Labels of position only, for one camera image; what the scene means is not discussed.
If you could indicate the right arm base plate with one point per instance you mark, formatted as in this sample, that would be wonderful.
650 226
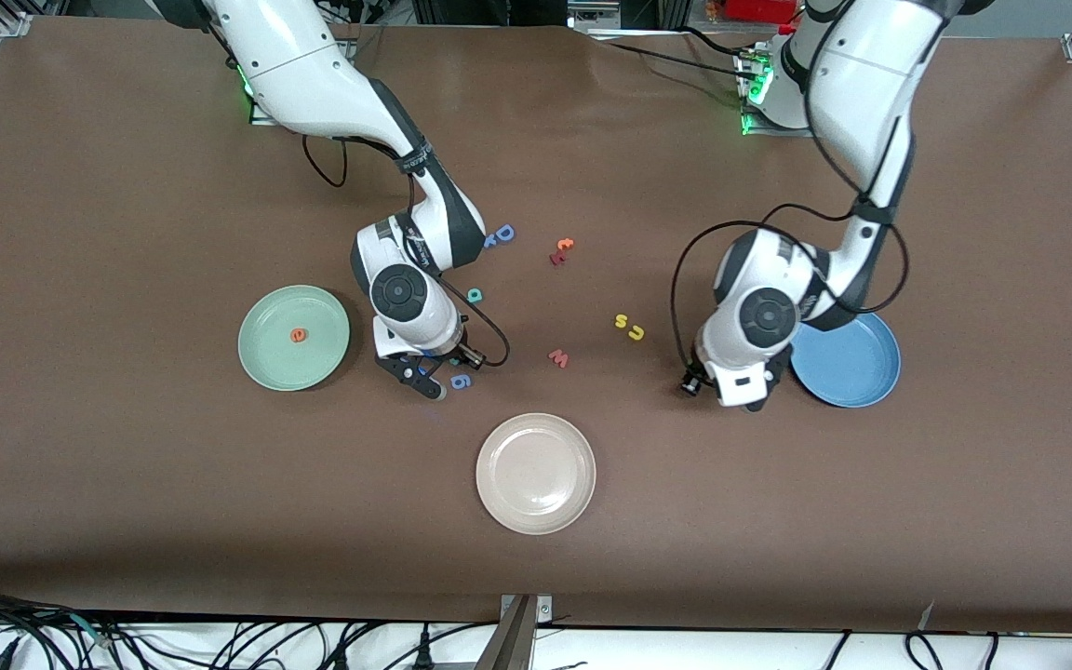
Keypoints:
257 112

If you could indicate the blue foam letter g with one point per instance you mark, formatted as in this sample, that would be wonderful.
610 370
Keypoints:
462 381

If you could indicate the grey tape strip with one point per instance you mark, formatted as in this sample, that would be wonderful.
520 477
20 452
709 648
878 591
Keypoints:
928 614

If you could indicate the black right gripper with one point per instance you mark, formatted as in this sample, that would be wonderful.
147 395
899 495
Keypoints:
460 353

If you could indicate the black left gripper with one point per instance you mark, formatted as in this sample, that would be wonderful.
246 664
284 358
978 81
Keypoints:
775 371

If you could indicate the blue plate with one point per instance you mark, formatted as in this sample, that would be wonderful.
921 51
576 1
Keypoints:
857 358

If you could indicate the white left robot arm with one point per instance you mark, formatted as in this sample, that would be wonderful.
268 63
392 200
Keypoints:
862 84

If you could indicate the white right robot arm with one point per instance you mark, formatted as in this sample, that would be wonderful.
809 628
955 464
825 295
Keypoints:
303 65

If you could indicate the red box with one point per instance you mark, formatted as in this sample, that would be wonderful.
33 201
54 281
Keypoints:
759 9

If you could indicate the beige plate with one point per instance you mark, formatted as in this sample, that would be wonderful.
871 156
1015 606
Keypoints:
536 475

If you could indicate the light green plate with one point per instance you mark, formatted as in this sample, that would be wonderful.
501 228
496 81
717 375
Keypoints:
294 363

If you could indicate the blue foam letter D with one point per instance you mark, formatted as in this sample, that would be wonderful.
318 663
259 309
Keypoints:
502 234

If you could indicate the pink foam letter w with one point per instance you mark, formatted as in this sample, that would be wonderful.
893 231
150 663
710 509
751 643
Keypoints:
558 359

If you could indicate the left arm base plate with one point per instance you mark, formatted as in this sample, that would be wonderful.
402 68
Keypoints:
748 93

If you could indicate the metal table edge bracket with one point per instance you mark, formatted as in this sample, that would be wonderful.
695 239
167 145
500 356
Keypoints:
513 637

